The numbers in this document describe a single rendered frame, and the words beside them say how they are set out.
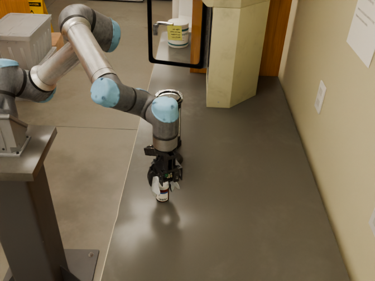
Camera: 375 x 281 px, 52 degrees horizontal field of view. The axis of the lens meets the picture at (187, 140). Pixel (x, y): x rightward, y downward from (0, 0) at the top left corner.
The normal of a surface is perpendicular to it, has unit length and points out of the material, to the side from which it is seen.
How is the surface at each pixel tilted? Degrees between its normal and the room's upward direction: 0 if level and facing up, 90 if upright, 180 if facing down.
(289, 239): 0
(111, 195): 0
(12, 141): 90
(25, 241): 90
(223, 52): 90
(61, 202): 0
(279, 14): 90
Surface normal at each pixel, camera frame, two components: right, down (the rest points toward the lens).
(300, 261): 0.04, -0.81
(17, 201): 0.00, 0.58
